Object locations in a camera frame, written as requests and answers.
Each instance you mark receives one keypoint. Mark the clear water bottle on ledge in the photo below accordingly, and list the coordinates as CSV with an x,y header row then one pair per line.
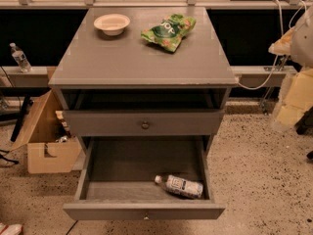
x,y
20,57

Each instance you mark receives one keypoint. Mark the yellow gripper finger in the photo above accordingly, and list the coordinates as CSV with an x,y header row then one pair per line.
x,y
295,99
283,45

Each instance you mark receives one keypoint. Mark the round upper drawer knob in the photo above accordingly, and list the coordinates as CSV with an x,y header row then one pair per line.
x,y
145,125

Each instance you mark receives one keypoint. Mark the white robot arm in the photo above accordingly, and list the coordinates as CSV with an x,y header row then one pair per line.
x,y
302,42

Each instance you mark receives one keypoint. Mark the closed grey upper drawer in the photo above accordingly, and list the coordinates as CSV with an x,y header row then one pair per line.
x,y
128,123

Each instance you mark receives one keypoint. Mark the white paper bowl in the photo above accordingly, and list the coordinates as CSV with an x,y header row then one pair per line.
x,y
112,24

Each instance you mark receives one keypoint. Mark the red white object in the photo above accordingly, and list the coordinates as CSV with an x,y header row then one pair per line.
x,y
14,229

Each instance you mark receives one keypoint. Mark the open grey lower drawer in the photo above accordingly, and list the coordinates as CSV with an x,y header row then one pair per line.
x,y
118,180

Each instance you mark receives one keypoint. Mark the grey wooden cabinet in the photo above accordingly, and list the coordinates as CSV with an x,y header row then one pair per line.
x,y
126,72

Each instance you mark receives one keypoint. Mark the brown cardboard box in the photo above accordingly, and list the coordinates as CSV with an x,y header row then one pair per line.
x,y
40,132

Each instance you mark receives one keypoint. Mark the clear plastic bottle blue label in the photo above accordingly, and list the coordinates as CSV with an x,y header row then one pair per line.
x,y
179,186

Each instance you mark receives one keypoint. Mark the green chip bag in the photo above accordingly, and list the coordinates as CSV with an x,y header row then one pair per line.
x,y
170,32

